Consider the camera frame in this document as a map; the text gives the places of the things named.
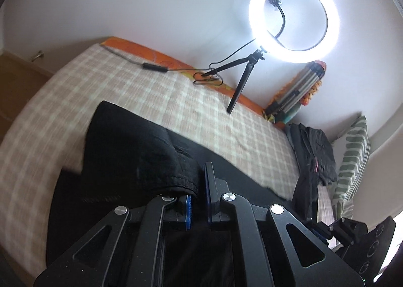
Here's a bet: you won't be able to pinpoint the orange mattress sheet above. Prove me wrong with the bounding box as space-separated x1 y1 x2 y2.
101 37 265 116

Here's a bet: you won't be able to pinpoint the stack of dark folded clothes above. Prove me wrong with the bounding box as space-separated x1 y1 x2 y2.
285 123 338 220

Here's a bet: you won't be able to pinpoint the white ring light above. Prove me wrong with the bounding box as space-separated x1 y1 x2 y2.
248 0 341 63

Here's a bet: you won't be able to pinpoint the green striped pillow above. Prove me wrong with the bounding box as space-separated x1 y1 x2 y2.
332 115 371 219

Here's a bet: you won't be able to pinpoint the checkered beige bed blanket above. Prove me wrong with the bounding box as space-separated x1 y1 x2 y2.
1 44 299 276

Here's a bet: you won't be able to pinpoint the rolled colourful mat bundle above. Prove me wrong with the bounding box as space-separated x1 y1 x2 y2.
262 61 326 125

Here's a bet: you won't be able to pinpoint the black pants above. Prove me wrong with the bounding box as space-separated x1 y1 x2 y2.
45 100 304 287

